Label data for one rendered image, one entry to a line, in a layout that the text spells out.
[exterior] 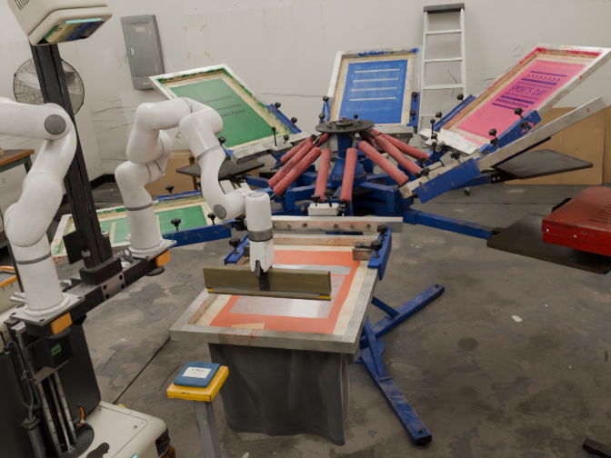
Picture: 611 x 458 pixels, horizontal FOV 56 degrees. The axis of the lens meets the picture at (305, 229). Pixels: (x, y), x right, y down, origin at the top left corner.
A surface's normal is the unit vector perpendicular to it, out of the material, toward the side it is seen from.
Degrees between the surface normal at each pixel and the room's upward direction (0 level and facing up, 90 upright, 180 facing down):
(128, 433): 0
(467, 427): 0
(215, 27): 90
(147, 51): 90
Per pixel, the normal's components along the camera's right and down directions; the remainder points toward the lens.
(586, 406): -0.08, -0.93
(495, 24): -0.26, 0.37
